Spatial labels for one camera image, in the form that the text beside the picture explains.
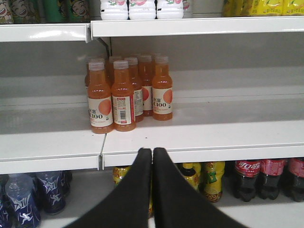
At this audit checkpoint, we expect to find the coke bottle red label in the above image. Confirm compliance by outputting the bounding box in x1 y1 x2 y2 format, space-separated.
232 160 260 202

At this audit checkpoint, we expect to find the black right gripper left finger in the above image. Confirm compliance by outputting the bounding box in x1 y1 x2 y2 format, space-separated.
66 148 152 228

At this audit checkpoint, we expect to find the white shelf unit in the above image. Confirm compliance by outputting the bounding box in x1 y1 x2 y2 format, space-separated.
0 24 109 228
90 16 304 167

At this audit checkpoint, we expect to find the blue sports drink bottle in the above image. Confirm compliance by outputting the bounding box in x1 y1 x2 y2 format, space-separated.
5 173 41 228
36 171 66 215

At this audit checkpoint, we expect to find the orange C100 juice bottle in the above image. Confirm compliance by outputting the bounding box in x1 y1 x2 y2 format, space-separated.
152 56 173 121
87 58 114 134
111 60 136 132

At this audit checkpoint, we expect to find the white shelf unit left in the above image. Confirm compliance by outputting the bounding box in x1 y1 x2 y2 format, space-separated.
0 24 109 228

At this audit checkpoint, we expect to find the white peach drink bottle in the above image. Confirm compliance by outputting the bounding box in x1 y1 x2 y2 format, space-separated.
100 0 129 20
156 0 183 19
129 0 156 20

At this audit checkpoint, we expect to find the coke bottle pink label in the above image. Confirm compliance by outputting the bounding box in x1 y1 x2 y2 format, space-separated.
285 157 304 202
257 158 286 200

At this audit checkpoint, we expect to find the white shelf unit right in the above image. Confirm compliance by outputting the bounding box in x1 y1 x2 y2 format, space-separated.
90 16 304 167

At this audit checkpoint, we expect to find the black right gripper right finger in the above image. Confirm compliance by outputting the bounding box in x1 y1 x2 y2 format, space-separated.
153 147 245 228

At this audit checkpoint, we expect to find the yellow iced tea bottle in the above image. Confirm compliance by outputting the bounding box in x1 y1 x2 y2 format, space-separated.
113 166 131 187
200 161 225 203
178 162 201 192

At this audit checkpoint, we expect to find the green cartoon drink can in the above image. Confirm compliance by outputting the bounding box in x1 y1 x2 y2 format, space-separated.
0 0 13 24
67 0 90 22

